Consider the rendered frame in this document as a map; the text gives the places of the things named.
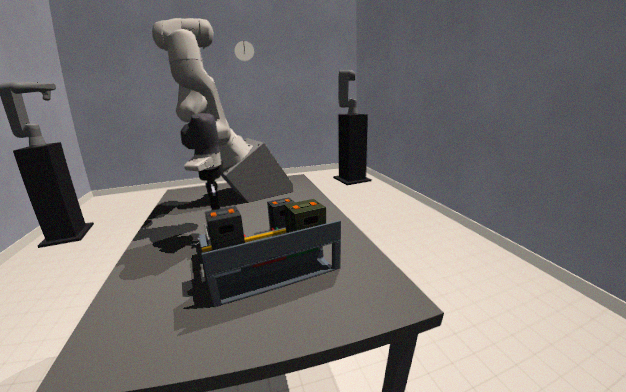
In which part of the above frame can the yellow flat bar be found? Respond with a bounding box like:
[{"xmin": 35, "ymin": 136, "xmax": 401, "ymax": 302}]
[{"xmin": 202, "ymin": 229, "xmax": 286, "ymax": 252}]

